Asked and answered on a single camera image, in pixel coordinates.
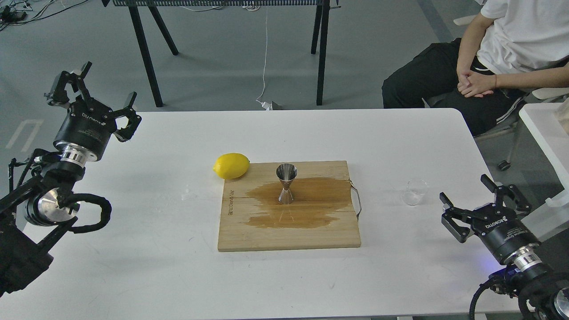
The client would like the clear glass cup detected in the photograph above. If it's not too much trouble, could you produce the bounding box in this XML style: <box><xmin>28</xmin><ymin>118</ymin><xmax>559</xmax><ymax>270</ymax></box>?
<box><xmin>401</xmin><ymin>178</ymin><xmax>429</xmax><ymax>205</ymax></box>

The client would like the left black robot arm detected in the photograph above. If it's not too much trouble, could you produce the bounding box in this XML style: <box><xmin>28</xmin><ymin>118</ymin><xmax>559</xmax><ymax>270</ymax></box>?
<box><xmin>0</xmin><ymin>61</ymin><xmax>141</xmax><ymax>294</ymax></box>

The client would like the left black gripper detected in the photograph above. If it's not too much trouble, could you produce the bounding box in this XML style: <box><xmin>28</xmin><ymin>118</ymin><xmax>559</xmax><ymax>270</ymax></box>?
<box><xmin>44</xmin><ymin>61</ymin><xmax>142</xmax><ymax>163</ymax></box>

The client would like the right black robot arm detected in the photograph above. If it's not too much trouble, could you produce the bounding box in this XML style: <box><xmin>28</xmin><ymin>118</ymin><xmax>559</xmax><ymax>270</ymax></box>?
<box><xmin>440</xmin><ymin>174</ymin><xmax>568</xmax><ymax>320</ymax></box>

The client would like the wooden cutting board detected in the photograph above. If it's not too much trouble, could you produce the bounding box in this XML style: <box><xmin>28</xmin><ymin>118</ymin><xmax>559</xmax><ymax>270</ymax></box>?
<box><xmin>217</xmin><ymin>160</ymin><xmax>361</xmax><ymax>252</ymax></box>

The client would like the white hanging cable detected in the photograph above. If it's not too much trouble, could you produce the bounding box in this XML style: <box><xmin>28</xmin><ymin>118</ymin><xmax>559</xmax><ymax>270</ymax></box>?
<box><xmin>255</xmin><ymin>5</ymin><xmax>272</xmax><ymax>111</ymax></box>

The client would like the seated person white shirt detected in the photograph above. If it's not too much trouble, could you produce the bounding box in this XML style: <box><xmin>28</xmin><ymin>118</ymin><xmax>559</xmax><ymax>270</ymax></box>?
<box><xmin>382</xmin><ymin>0</ymin><xmax>569</xmax><ymax>136</ymax></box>

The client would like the yellow lemon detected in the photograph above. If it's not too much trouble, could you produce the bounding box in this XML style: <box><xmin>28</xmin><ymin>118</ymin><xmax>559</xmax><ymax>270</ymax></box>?
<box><xmin>212</xmin><ymin>153</ymin><xmax>250</xmax><ymax>180</ymax></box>

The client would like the black metal table frame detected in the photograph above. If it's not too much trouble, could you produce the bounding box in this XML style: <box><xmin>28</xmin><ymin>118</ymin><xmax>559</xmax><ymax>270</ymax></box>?
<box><xmin>100</xmin><ymin>0</ymin><xmax>342</xmax><ymax>108</ymax></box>

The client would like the steel double jigger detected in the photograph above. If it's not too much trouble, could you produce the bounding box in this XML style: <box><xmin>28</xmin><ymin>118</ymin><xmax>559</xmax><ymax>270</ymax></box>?
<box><xmin>276</xmin><ymin>163</ymin><xmax>297</xmax><ymax>204</ymax></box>

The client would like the white side table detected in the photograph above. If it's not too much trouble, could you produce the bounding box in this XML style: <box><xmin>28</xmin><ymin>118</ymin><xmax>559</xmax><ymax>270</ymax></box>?
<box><xmin>518</xmin><ymin>103</ymin><xmax>569</xmax><ymax>242</ymax></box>

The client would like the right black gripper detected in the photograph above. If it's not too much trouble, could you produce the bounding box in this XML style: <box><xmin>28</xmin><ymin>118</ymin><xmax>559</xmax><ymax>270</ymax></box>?
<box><xmin>439</xmin><ymin>174</ymin><xmax>542</xmax><ymax>272</ymax></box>

